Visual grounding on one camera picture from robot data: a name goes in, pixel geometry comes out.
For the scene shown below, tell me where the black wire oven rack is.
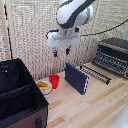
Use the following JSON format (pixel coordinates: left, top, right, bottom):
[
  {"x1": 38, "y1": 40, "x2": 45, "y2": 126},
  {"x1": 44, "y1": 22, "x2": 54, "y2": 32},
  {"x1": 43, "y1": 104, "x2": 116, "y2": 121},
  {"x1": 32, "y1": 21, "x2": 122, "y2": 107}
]
[{"x1": 78, "y1": 63, "x2": 112, "y2": 86}]

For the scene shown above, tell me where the red plastic cup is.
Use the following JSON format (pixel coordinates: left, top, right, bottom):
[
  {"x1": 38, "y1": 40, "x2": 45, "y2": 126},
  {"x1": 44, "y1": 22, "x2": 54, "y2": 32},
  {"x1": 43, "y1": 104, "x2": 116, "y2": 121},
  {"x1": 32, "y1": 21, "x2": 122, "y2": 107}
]
[{"x1": 48, "y1": 74, "x2": 61, "y2": 90}]

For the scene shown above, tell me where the woven bamboo screen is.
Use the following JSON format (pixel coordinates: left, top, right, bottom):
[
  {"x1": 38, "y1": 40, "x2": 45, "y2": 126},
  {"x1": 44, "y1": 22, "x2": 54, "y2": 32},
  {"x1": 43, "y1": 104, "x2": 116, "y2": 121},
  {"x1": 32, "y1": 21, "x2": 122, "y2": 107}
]
[{"x1": 0, "y1": 0, "x2": 128, "y2": 82}]

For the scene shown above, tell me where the black fabric storage box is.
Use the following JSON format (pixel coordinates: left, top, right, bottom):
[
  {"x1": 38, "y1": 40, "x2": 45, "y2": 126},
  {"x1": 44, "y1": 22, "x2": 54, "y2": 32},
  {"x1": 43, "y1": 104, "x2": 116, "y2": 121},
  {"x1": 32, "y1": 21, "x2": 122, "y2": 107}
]
[{"x1": 0, "y1": 58, "x2": 50, "y2": 128}]

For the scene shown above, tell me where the black toaster oven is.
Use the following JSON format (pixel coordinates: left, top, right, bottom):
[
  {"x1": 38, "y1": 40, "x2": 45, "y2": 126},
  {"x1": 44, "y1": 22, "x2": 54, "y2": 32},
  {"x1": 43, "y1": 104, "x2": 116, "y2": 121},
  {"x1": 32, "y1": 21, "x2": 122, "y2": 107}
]
[{"x1": 92, "y1": 37, "x2": 128, "y2": 80}]

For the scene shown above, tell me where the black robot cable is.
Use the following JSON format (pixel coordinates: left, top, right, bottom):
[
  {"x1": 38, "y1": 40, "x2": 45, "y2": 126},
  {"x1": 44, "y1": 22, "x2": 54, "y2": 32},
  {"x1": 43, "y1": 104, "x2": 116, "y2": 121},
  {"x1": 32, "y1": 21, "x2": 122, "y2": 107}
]
[{"x1": 79, "y1": 19, "x2": 128, "y2": 38}]

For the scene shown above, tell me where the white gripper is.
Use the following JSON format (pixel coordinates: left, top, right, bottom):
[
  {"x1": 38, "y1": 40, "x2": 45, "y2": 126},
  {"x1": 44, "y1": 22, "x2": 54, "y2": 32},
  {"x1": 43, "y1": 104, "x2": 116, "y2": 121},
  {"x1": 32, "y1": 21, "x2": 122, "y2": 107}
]
[{"x1": 45, "y1": 27, "x2": 81, "y2": 58}]

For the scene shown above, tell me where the white bowl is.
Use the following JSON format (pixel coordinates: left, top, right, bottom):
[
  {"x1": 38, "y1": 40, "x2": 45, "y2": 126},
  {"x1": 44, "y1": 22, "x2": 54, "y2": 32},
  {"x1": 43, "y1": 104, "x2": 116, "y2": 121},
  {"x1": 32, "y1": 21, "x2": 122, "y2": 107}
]
[{"x1": 36, "y1": 80, "x2": 53, "y2": 96}]

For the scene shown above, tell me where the yellow food piece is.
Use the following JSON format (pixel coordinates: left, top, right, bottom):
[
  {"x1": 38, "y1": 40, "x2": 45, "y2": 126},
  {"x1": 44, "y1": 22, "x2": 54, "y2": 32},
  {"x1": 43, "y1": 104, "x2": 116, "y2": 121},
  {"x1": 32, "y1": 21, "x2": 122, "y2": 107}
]
[{"x1": 36, "y1": 80, "x2": 50, "y2": 92}]

